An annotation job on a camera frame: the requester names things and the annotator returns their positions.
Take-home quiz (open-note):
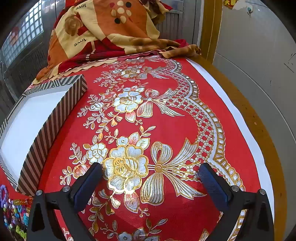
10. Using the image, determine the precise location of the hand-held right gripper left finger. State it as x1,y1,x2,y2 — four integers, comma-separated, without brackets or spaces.
26,162,103,241

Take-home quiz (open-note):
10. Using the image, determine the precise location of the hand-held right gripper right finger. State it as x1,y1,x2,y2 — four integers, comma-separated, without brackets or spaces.
198,163,275,241

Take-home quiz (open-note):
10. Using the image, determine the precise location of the striped cardboard box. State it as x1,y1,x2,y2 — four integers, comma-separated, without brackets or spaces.
0,75,88,196

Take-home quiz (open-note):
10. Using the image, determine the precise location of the red floral tablecloth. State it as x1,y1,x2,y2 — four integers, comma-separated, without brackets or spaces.
0,54,262,241

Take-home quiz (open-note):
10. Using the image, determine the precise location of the white table underlay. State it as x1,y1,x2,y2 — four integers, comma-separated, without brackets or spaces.
186,57,277,223

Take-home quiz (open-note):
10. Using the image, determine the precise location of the orange red printed blanket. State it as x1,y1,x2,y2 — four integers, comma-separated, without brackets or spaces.
32,0,201,85

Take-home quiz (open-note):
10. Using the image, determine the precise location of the grey metal door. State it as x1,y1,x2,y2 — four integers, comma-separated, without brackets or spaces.
159,0,204,47

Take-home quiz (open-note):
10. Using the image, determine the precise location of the red window decoration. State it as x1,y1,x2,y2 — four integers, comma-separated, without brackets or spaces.
9,27,20,40

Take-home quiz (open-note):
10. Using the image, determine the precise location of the grilled window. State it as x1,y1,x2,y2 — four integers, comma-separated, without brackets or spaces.
0,0,44,61

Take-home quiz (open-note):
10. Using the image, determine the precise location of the green bead bracelet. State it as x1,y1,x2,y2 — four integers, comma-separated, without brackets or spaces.
14,226,28,240

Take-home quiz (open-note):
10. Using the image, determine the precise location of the purple bead bracelet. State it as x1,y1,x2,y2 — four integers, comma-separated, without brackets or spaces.
0,185,8,208

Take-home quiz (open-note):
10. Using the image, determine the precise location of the yellow wooden door frame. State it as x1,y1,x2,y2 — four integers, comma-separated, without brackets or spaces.
200,0,226,63

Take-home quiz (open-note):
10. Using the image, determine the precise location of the red wall decoration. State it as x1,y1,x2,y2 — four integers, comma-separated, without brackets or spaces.
222,0,240,10

